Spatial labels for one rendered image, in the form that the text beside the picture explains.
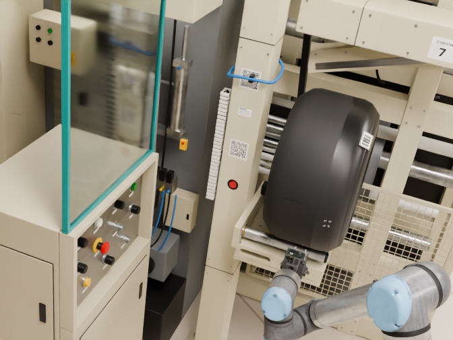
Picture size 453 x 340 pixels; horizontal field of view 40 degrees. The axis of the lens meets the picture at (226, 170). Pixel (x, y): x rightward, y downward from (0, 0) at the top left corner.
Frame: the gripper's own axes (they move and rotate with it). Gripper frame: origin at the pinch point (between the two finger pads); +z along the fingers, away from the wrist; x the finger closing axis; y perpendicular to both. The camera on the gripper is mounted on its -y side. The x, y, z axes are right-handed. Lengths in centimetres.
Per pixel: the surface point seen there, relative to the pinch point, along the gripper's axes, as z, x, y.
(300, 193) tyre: 2.2, 5.1, 22.7
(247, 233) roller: 19.7, 24.0, -8.6
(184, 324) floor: 61, 55, -95
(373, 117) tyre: 27, -11, 48
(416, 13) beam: 49, -14, 83
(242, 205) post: 26.3, 29.6, -0.9
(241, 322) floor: 76, 28, -93
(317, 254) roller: 19.9, -4.7, -8.2
